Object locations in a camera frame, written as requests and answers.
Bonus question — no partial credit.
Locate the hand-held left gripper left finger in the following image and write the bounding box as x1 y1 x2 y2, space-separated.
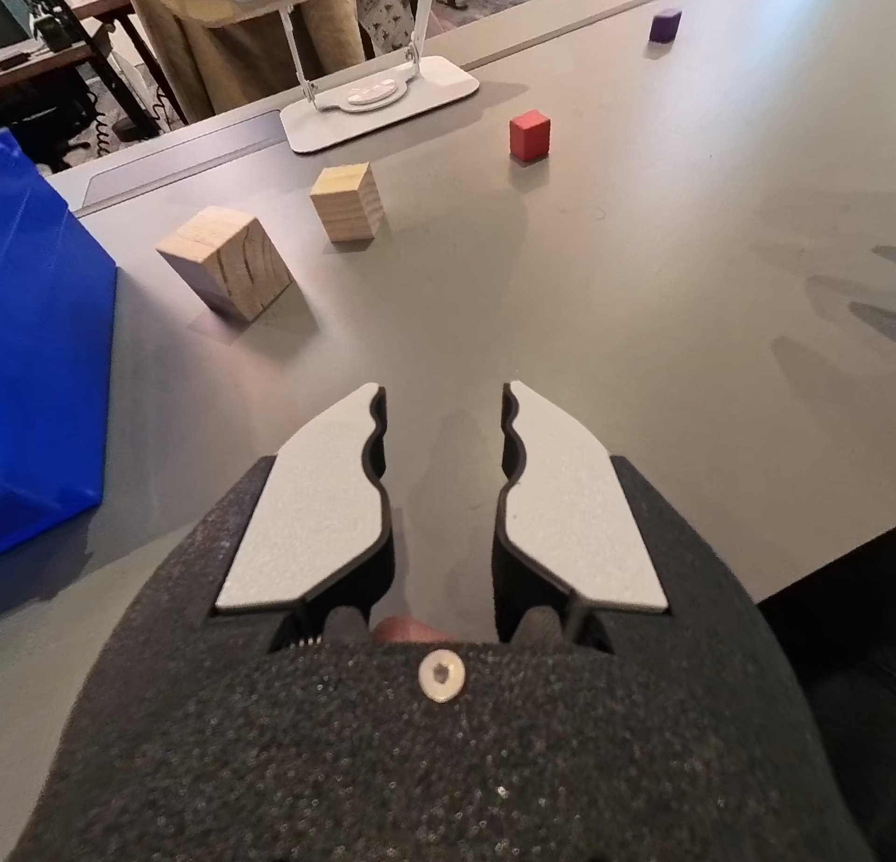
214 382 397 645

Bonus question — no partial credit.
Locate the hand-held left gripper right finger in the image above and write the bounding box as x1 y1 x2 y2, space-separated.
491 379 670 645

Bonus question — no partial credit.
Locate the large dark-grained wooden cube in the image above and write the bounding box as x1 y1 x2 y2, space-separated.
155 205 295 323

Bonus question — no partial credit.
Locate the small light wooden cube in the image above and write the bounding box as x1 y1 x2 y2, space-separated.
309 161 386 243

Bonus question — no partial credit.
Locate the blue plastic bin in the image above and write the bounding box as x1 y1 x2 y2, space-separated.
0 127 119 555

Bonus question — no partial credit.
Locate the red cube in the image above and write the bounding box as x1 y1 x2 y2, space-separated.
508 109 553 163

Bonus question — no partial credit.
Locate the white lamp stand base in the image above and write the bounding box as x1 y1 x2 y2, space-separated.
223 0 483 156

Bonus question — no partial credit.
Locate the tan cat tree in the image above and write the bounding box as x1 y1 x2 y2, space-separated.
115 0 373 126

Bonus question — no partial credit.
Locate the patterned white cloth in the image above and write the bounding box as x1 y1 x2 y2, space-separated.
356 0 436 59

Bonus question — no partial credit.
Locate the brown side table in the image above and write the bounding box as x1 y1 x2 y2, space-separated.
0 0 191 171

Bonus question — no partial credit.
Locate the black coiled cable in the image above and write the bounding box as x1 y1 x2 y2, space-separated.
90 91 116 157

